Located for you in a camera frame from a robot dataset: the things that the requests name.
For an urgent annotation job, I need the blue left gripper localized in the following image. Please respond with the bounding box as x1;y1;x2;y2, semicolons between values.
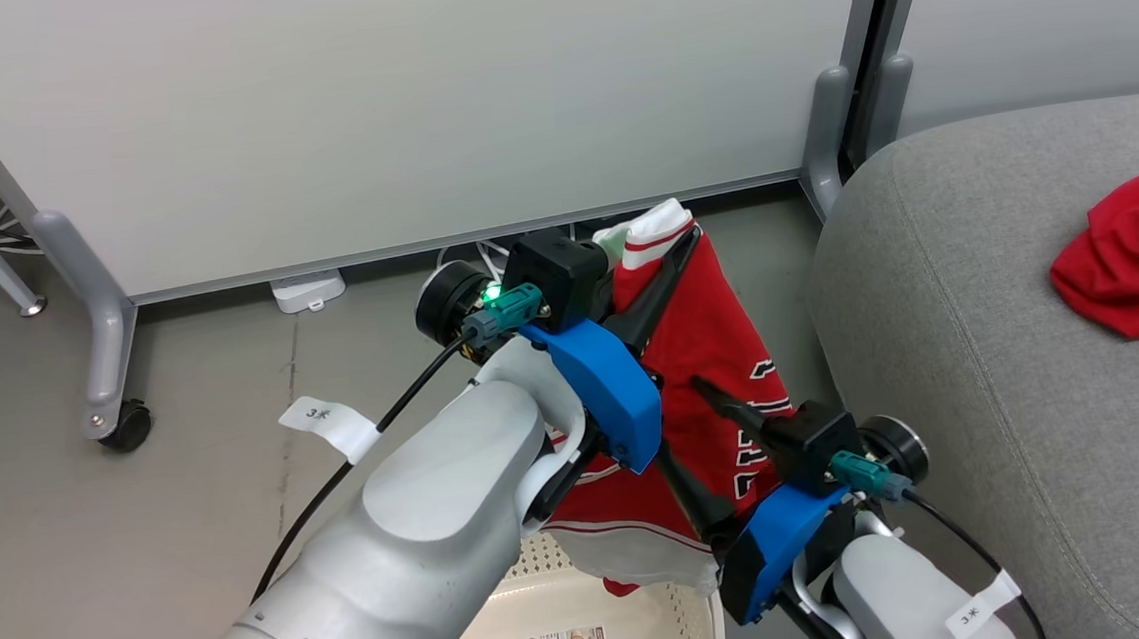
513;225;720;483

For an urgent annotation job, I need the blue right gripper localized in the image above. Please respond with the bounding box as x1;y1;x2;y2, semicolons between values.
648;367;858;633

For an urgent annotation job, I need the red white basketball jersey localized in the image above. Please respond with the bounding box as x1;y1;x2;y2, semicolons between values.
522;189;810;604

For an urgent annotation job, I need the grey fabric sofa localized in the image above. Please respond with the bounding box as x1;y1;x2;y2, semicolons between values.
794;91;1139;639

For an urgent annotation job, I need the cream perforated laundry basket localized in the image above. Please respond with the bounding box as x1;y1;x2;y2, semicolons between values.
408;520;729;639

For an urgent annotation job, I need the white power adapter box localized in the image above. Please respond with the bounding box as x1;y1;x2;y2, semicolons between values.
268;268;350;316

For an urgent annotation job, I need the white partition panel dark edge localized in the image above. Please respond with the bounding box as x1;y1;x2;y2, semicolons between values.
828;0;1139;181

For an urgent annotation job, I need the black caster wheel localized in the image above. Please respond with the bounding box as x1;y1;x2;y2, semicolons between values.
96;396;156;456

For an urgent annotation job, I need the teal right camera connector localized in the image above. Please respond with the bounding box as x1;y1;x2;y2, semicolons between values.
826;444;917;512

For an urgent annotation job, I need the teal camera connector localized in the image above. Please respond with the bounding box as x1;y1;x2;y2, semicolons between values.
826;444;917;512
456;281;548;349

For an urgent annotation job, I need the teal left camera connector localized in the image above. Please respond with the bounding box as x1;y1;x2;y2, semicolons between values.
456;281;548;349

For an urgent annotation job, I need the white looped cable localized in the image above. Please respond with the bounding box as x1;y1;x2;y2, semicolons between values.
434;237;520;288

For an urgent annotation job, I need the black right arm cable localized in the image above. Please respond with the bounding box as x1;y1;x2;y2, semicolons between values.
902;482;1051;639

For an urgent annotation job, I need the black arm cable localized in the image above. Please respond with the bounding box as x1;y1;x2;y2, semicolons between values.
231;330;497;606
902;482;1051;639

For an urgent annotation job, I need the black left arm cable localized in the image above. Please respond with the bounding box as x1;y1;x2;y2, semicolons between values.
231;330;497;606

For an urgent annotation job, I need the white partition panel grey frame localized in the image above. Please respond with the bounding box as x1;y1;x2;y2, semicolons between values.
0;0;936;449

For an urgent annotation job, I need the white right cable tag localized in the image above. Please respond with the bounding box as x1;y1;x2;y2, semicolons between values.
941;568;1027;639

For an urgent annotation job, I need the white cable tag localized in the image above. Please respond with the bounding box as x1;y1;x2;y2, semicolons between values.
276;390;382;472
941;568;1027;639

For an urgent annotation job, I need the white left cable tag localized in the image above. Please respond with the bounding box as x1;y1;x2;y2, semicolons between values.
276;390;382;472

